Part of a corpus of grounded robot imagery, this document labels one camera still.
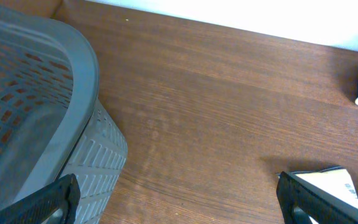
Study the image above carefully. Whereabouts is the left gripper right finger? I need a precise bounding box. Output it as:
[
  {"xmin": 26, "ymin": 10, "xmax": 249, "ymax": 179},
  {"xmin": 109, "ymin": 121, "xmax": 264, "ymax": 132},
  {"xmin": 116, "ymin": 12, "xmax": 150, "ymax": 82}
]
[{"xmin": 276, "ymin": 172, "xmax": 358, "ymax": 224}]

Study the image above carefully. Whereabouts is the grey plastic mesh basket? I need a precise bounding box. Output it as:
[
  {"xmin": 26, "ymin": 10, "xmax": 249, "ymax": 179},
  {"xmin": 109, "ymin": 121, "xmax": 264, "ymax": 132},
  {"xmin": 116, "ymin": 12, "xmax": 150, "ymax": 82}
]
[{"xmin": 0, "ymin": 5, "xmax": 128, "ymax": 223}]

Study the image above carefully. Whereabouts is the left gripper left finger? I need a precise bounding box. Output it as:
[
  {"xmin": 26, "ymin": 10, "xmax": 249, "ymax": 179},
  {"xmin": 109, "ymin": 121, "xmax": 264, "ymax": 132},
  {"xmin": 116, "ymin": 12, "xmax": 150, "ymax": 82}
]
[{"xmin": 0, "ymin": 174, "xmax": 81, "ymax": 224}]

